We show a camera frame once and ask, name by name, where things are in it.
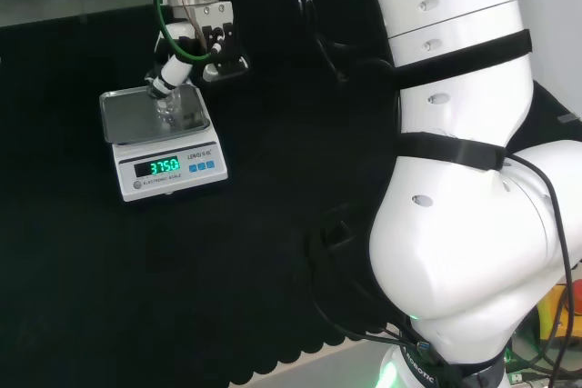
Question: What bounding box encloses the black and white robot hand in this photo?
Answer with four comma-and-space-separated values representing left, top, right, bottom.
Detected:
144, 0, 252, 102

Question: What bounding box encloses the clear glass graduated beaker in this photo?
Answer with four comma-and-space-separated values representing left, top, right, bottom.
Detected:
152, 85, 184, 133

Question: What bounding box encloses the white electronic balance steel pan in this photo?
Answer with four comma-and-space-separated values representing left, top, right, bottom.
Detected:
98, 84, 230, 204

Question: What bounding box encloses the black bench cloth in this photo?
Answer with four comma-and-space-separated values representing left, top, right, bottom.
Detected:
0, 0, 582, 388

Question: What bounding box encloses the yellow stop button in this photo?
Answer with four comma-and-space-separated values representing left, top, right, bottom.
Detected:
537, 277, 582, 340

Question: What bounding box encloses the green cable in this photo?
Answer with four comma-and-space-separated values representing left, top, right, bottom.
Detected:
152, 0, 216, 63

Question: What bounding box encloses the black cable at arm base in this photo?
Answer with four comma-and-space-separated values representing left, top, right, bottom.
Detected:
306, 219, 440, 364

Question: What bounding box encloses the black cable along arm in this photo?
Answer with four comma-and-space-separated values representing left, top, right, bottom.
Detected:
499, 153, 575, 388

